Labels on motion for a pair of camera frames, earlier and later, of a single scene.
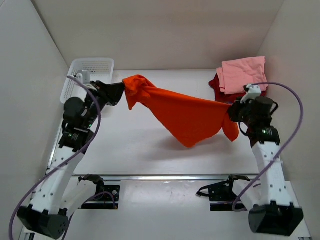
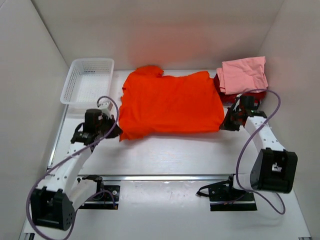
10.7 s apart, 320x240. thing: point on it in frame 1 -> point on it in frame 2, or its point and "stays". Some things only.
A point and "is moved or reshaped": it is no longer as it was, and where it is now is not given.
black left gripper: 114,91 -> 116,131
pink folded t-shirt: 236,74 stays
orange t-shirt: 189,119 is moved or reshaped
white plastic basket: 101,70 stays
